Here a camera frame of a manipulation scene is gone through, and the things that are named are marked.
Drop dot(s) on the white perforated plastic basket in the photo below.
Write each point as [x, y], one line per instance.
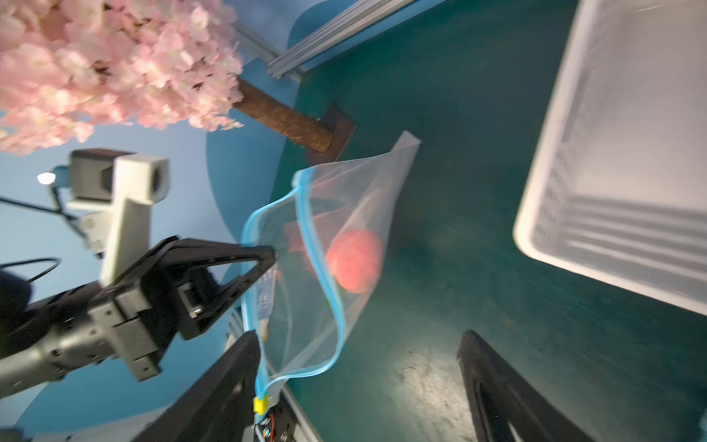
[617, 186]

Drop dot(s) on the aluminium frame post left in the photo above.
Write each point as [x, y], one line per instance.
[253, 43]

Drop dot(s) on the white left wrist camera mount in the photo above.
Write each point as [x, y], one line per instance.
[108, 194]

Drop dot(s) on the pink peach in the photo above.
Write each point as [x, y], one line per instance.
[355, 260]

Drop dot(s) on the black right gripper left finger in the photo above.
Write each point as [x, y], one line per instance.
[219, 405]

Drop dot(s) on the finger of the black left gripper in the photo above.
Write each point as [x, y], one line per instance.
[221, 271]

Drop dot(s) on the pink blossom artificial tree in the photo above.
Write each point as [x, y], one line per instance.
[70, 66]

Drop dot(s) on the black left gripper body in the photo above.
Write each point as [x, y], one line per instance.
[135, 322]

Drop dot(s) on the aluminium frame rail back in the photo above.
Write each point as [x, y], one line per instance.
[360, 16]

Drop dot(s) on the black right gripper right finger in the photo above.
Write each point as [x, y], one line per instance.
[504, 406]

